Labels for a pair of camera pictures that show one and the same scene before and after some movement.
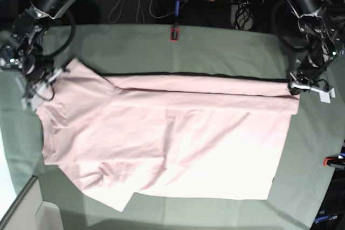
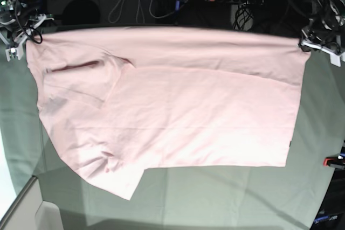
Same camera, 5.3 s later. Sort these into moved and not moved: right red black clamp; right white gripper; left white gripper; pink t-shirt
Moved: right white gripper; left white gripper; pink t-shirt
Not moved: right red black clamp
